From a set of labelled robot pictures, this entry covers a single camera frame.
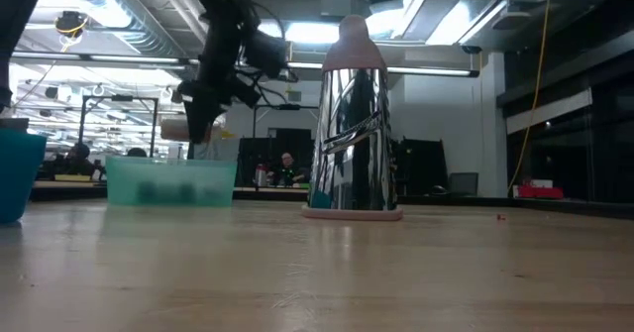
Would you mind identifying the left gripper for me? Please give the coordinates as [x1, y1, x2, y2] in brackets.
[171, 23, 263, 147]

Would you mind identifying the pink metal box grater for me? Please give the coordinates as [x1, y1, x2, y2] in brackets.
[301, 14, 404, 222]

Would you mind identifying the large dark blue bin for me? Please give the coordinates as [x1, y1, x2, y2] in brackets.
[0, 128, 49, 224]

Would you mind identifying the teal translucent plastic bin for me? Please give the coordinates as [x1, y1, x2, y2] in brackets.
[105, 155, 239, 208]

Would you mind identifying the black background panel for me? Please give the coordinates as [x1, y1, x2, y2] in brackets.
[395, 137, 450, 197]

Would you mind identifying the long ceiling light bar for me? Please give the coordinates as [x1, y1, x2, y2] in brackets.
[8, 50, 480, 78]

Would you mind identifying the red background box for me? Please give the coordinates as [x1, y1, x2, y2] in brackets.
[517, 177, 565, 200]

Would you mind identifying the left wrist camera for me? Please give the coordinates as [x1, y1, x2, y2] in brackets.
[244, 31, 289, 79]

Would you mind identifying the ceiling cord reel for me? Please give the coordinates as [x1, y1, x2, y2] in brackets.
[53, 10, 91, 42]

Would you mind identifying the yellow hanging cable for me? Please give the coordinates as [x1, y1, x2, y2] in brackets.
[508, 0, 553, 190]

